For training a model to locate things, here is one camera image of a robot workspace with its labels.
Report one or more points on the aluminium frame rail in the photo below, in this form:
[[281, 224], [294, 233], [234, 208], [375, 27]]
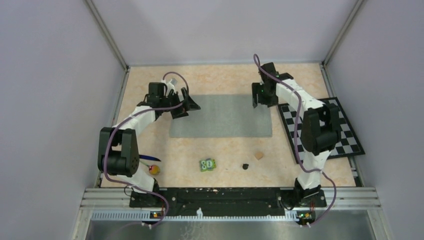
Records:
[[113, 204]]

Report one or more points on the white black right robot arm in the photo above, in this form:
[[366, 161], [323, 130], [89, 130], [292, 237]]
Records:
[[316, 124]]

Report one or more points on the green owl toy block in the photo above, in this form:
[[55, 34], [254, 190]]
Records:
[[208, 164]]

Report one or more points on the small tan wooden block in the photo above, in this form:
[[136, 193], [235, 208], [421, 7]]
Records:
[[259, 155]]

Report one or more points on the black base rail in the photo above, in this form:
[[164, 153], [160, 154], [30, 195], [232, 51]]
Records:
[[226, 201]]

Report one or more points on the grey-green cloth napkin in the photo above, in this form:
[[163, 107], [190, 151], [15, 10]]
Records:
[[224, 116]]

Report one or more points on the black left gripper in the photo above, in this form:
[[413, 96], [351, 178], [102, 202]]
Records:
[[188, 104]]

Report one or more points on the red yellow ball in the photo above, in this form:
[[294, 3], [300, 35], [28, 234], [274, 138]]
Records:
[[154, 169]]

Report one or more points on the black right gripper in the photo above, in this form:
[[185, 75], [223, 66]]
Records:
[[256, 89]]

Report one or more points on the blue pen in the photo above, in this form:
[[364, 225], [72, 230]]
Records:
[[149, 158]]

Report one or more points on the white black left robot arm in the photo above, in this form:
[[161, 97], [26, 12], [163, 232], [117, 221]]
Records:
[[118, 150]]

